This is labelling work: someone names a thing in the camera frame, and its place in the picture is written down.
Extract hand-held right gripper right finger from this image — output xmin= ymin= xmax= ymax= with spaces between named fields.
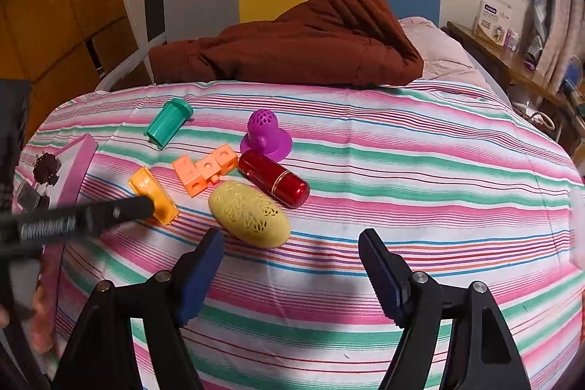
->
xmin=358 ymin=228 xmax=533 ymax=390

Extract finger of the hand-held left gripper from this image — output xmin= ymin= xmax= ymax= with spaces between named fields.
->
xmin=75 ymin=194 xmax=156 ymax=233

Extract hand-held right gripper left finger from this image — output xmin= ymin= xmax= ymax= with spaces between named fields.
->
xmin=52 ymin=228 xmax=226 ymax=390

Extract black cylinder container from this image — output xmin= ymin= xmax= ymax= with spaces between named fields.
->
xmin=16 ymin=181 xmax=50 ymax=212

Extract orange-yellow plastic toy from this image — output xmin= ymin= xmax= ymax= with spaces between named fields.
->
xmin=128 ymin=166 xmax=180 ymax=226

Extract pink and white tray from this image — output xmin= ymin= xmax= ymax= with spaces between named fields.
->
xmin=9 ymin=133 xmax=99 ymax=359

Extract yellow perforated oval case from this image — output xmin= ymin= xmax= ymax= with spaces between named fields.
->
xmin=208 ymin=182 xmax=292 ymax=248

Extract orange connected cube blocks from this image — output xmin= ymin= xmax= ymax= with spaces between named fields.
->
xmin=172 ymin=144 xmax=238 ymax=197

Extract green cylinder toy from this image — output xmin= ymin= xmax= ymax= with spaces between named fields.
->
xmin=144 ymin=98 xmax=195 ymax=151

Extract red glossy capsule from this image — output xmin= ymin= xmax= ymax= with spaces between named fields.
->
xmin=238 ymin=149 xmax=312 ymax=209

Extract purple perforated dome toy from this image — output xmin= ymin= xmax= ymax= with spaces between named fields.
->
xmin=240 ymin=109 xmax=293 ymax=158

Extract person's left hand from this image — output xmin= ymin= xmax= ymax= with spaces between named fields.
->
xmin=30 ymin=280 xmax=62 ymax=356

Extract striped bed sheet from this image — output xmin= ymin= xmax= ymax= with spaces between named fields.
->
xmin=11 ymin=79 xmax=585 ymax=390

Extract wooden wardrobe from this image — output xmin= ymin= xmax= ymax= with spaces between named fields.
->
xmin=0 ymin=0 xmax=154 ymax=144

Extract pink quilt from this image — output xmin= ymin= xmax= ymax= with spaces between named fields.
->
xmin=397 ymin=16 xmax=497 ymax=89

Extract dark red blanket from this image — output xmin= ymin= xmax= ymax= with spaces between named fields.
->
xmin=148 ymin=0 xmax=426 ymax=88

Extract wooden desk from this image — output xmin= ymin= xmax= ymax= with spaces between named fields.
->
xmin=445 ymin=21 xmax=585 ymax=158

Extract small blue fan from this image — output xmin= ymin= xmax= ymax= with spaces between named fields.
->
xmin=560 ymin=54 xmax=585 ymax=98

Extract white carton box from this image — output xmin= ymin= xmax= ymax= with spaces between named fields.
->
xmin=473 ymin=0 xmax=513 ymax=46

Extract beige side curtain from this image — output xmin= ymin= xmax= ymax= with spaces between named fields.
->
xmin=525 ymin=0 xmax=585 ymax=94

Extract white bed rail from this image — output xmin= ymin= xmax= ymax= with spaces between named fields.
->
xmin=94 ymin=31 xmax=167 ymax=91

